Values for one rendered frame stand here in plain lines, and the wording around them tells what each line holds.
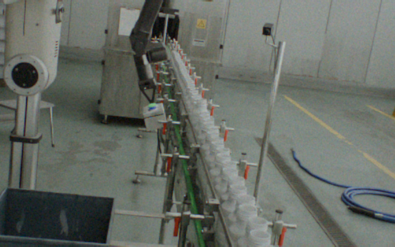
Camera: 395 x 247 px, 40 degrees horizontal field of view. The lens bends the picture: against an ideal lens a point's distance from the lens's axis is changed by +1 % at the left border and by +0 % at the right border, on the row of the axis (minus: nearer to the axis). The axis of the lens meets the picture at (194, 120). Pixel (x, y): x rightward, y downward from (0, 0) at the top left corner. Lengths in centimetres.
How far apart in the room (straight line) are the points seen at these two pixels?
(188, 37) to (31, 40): 433
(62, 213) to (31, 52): 69
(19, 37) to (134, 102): 437
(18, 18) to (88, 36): 981
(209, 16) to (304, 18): 613
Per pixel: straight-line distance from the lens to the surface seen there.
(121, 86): 634
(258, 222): 102
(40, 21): 205
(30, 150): 221
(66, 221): 165
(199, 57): 631
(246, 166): 165
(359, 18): 1264
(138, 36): 203
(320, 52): 1241
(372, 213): 475
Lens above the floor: 153
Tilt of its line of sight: 12 degrees down
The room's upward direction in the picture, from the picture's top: 8 degrees clockwise
